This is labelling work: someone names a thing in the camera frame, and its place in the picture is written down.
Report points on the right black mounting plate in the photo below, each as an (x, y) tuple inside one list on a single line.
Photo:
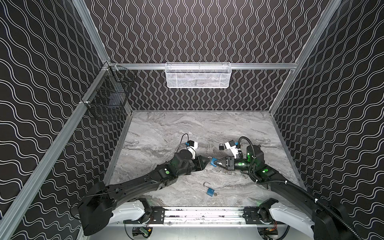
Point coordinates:
[(257, 216)]

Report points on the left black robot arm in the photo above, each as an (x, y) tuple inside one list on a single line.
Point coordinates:
[(96, 207)]

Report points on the white wire mesh basket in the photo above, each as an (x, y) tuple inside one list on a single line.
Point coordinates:
[(195, 75)]

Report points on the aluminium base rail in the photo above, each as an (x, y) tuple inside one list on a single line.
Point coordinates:
[(210, 216)]

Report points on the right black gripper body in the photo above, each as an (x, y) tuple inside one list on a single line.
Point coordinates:
[(230, 163)]

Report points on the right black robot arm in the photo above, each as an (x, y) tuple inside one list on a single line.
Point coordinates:
[(316, 218)]

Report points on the black mounting plate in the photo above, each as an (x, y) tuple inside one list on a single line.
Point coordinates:
[(257, 216), (155, 216)]

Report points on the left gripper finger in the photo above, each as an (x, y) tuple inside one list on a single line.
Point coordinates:
[(207, 161), (205, 166)]

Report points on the black wire mesh basket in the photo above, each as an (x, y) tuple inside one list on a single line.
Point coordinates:
[(108, 101)]

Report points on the black padlock with key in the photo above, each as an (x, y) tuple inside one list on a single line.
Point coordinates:
[(222, 147)]

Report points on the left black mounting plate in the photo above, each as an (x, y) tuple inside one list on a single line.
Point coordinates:
[(155, 216)]

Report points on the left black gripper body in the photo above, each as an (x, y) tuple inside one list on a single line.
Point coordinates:
[(196, 163)]

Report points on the blue padlock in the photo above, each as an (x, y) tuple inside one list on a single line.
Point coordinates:
[(212, 162), (211, 192)]

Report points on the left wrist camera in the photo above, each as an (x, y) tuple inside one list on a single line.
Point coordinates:
[(191, 147)]

